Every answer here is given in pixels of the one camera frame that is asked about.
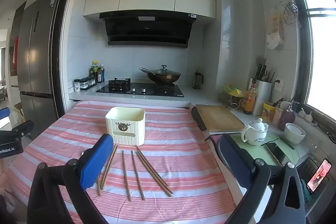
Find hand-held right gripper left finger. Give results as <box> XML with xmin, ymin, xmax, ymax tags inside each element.
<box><xmin>28</xmin><ymin>133</ymin><xmax>114</xmax><ymax>224</ymax></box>

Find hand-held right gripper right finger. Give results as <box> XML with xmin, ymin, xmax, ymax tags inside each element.
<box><xmin>217</xmin><ymin>134</ymin><xmax>307</xmax><ymax>224</ymax></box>

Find brown wooden chopstick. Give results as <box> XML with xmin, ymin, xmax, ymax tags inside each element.
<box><xmin>97</xmin><ymin>146</ymin><xmax>116</xmax><ymax>196</ymax></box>
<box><xmin>135</xmin><ymin>152</ymin><xmax>172</xmax><ymax>197</ymax></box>
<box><xmin>131</xmin><ymin>150</ymin><xmax>146</xmax><ymax>201</ymax></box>
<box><xmin>135</xmin><ymin>146</ymin><xmax>174</xmax><ymax>194</ymax></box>
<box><xmin>101</xmin><ymin>145</ymin><xmax>119</xmax><ymax>190</ymax></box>
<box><xmin>121</xmin><ymin>150</ymin><xmax>132</xmax><ymax>202</ymax></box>

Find cream ribbed utensil holder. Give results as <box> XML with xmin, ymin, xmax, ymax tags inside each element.
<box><xmin>105</xmin><ymin>107</ymin><xmax>146</xmax><ymax>146</ymax></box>

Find white teapot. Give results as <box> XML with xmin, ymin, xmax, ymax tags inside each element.
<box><xmin>241</xmin><ymin>118</ymin><xmax>269</xmax><ymax>146</ymax></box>

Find green glass board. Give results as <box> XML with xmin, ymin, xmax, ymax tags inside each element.
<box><xmin>231</xmin><ymin>132</ymin><xmax>300</xmax><ymax>169</ymax></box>

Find wooden cutting board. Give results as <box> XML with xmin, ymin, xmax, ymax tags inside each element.
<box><xmin>196</xmin><ymin>105</ymin><xmax>245</xmax><ymax>132</ymax></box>

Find yellow printed cup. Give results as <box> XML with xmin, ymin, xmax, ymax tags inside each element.
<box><xmin>262</xmin><ymin>101</ymin><xmax>276</xmax><ymax>123</ymax></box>

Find amber sauce bottle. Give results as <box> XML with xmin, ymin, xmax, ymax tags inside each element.
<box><xmin>244</xmin><ymin>79</ymin><xmax>258</xmax><ymax>115</ymax></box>

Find stacked white bowls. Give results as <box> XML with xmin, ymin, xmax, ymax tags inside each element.
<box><xmin>284</xmin><ymin>123</ymin><xmax>306</xmax><ymax>145</ymax></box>

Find purple soap dispenser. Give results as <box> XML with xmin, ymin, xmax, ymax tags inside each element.
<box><xmin>278</xmin><ymin>102</ymin><xmax>297</xmax><ymax>131</ymax></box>

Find yellow-green plastic bag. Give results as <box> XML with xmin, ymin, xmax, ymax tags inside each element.
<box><xmin>223</xmin><ymin>84</ymin><xmax>250</xmax><ymax>109</ymax></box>

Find pink striped cloth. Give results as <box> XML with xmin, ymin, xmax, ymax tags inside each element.
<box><xmin>5</xmin><ymin>101</ymin><xmax>237</xmax><ymax>224</ymax></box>

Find steel knife holder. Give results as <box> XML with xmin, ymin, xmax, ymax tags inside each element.
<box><xmin>249</xmin><ymin>77</ymin><xmax>272</xmax><ymax>115</ymax></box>

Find row of black-lid spice jars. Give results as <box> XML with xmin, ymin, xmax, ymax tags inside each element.
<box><xmin>79</xmin><ymin>76</ymin><xmax>97</xmax><ymax>90</ymax></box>

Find garlic bulbs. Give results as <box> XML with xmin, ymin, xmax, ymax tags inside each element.
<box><xmin>299</xmin><ymin>108</ymin><xmax>313</xmax><ymax>122</ymax></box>

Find lit smartphone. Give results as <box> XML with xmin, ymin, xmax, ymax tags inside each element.
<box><xmin>307</xmin><ymin>158</ymin><xmax>332</xmax><ymax>193</ymax></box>

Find steel refrigerator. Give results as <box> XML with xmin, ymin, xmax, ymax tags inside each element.
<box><xmin>17</xmin><ymin>0</ymin><xmax>63</xmax><ymax>140</ymax></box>

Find black gas stove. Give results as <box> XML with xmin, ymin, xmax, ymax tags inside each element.
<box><xmin>96</xmin><ymin>78</ymin><xmax>184</xmax><ymax>98</ymax></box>

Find dark wok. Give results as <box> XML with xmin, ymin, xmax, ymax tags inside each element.
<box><xmin>140</xmin><ymin>68</ymin><xmax>181</xmax><ymax>85</ymax></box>

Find glass wok lid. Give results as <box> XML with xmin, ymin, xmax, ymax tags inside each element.
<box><xmin>147</xmin><ymin>65</ymin><xmax>181</xmax><ymax>76</ymax></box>

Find window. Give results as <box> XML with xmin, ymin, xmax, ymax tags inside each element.
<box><xmin>289</xmin><ymin>0</ymin><xmax>336</xmax><ymax>109</ymax></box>

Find hanging printed plastic bag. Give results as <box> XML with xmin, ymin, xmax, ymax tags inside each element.
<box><xmin>266</xmin><ymin>6</ymin><xmax>286</xmax><ymax>50</ymax></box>

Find black range hood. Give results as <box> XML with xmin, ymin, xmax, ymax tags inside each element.
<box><xmin>99</xmin><ymin>10</ymin><xmax>198</xmax><ymax>48</ymax></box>

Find wall power socket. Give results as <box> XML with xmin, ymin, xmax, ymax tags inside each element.
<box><xmin>273</xmin><ymin>77</ymin><xmax>284</xmax><ymax>93</ymax></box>

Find wire wall hanger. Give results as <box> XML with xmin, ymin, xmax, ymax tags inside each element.
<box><xmin>280</xmin><ymin>1</ymin><xmax>302</xmax><ymax>28</ymax></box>

